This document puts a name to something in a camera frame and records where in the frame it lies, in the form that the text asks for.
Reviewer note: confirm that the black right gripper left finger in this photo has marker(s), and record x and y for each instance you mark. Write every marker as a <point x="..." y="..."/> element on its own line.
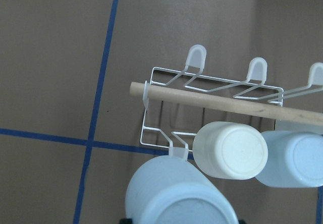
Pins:
<point x="125" y="221"/>

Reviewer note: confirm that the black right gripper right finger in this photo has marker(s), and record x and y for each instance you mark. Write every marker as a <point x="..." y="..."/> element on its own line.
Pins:
<point x="241" y="221"/>

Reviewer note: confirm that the pale cream plastic cup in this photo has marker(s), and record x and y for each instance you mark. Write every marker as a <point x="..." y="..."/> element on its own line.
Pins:
<point x="231" y="151"/>

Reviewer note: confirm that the light blue plastic cup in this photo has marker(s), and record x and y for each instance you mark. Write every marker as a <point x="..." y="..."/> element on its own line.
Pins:
<point x="294" y="160"/>

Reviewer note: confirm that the wooden rack dowel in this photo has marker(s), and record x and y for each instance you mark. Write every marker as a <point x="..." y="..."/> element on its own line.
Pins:
<point x="147" y="91"/>

